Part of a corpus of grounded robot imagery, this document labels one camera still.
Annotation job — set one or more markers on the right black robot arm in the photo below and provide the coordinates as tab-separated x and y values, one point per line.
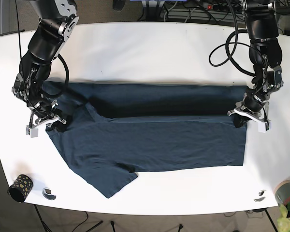
57	18

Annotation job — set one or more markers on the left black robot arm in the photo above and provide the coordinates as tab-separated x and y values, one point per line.
265	54

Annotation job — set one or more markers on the dark blue T-shirt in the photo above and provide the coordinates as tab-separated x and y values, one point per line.
116	131

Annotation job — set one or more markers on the grey tape roll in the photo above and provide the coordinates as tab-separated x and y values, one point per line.
282	193

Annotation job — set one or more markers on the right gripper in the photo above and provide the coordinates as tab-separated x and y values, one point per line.
44	113

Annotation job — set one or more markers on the left table cable grommet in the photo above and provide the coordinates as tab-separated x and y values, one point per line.
47	193

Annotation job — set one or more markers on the table cable grommet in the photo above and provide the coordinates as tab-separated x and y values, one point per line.
260	196
47	193

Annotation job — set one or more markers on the black gold-dotted cup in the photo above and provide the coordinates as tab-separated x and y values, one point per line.
20	188

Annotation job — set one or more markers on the green potted plant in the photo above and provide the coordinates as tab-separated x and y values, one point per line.
283	222

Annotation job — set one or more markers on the right table cable grommet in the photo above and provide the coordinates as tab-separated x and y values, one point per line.
260	196

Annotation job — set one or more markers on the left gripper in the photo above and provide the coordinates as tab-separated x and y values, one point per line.
254	107

